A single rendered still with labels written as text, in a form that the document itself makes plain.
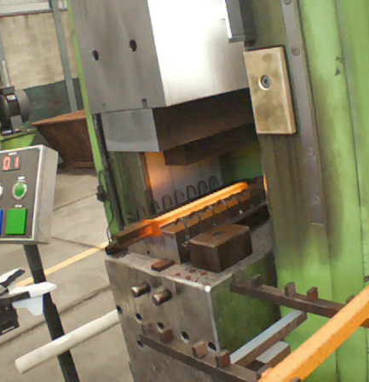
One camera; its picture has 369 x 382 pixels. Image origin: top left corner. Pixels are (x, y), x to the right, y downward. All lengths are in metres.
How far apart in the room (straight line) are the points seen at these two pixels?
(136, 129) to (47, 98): 9.31
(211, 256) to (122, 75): 0.44
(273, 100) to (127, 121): 0.34
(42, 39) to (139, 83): 9.48
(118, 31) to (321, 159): 0.51
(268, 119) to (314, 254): 0.30
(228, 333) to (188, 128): 0.46
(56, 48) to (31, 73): 0.82
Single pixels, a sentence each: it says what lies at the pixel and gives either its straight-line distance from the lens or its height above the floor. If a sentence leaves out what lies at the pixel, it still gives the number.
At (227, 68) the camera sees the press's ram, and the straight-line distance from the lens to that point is 1.19.
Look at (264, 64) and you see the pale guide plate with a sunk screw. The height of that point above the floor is 1.33.
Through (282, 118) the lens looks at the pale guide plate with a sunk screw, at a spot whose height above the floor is 1.22.
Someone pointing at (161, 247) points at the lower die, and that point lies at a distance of 1.21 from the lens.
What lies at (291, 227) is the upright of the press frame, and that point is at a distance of 1.10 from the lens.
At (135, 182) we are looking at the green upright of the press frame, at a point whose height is 1.05.
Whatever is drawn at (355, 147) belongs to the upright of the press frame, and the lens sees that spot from 0.96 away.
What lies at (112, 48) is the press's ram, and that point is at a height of 1.42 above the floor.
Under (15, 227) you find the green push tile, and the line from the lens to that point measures 1.49.
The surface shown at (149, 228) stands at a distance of 1.19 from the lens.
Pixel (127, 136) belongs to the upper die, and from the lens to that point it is 1.18.
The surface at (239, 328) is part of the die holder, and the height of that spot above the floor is 0.78.
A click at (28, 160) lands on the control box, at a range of 1.53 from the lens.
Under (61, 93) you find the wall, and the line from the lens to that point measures 10.64.
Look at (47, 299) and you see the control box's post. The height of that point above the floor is 0.69.
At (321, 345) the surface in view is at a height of 0.98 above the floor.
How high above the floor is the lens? 1.35
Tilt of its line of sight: 14 degrees down
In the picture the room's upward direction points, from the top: 10 degrees counter-clockwise
